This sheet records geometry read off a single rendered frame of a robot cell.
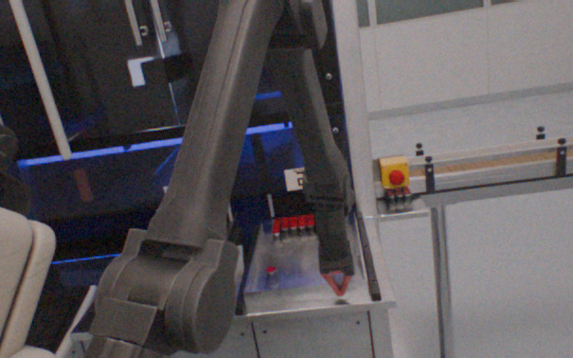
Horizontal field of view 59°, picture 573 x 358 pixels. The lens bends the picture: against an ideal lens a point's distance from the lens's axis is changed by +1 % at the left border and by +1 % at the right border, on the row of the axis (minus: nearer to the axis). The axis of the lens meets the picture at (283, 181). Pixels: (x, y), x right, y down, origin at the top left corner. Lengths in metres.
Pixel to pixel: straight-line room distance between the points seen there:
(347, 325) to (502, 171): 0.64
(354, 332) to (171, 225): 1.18
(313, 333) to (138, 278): 1.17
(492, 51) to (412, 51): 0.87
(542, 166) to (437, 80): 4.58
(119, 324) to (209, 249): 0.09
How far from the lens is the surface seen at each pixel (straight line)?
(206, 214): 0.46
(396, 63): 5.99
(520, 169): 1.57
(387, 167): 1.35
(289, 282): 1.14
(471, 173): 1.53
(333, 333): 1.59
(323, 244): 0.97
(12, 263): 0.50
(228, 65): 0.52
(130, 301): 0.44
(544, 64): 6.46
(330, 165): 0.85
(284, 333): 1.60
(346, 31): 1.27
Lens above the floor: 1.47
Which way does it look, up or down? 20 degrees down
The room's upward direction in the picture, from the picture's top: 10 degrees counter-clockwise
